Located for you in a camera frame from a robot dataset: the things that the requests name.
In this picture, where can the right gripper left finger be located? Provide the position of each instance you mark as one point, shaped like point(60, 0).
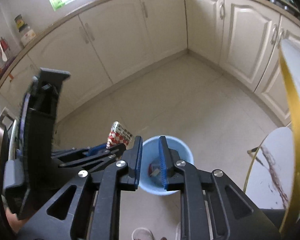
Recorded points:
point(88, 205)

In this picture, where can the large jar bottle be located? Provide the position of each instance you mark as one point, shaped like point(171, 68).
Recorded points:
point(27, 34)

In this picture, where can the blue trash bucket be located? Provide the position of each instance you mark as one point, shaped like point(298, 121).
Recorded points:
point(150, 173)

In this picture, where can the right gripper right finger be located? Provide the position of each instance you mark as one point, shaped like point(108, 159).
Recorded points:
point(212, 205)

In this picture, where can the round white marble table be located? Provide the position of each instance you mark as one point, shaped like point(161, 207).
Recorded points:
point(273, 179)

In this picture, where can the red checkered sachet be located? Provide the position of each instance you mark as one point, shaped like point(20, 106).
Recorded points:
point(118, 135)

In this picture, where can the lower kitchen cabinets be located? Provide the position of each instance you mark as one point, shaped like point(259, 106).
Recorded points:
point(107, 41)

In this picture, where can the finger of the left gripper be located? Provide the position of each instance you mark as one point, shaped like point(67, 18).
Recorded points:
point(90, 152)
point(96, 162)

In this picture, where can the green dish soap bottle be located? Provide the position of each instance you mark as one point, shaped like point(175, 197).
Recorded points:
point(57, 4)

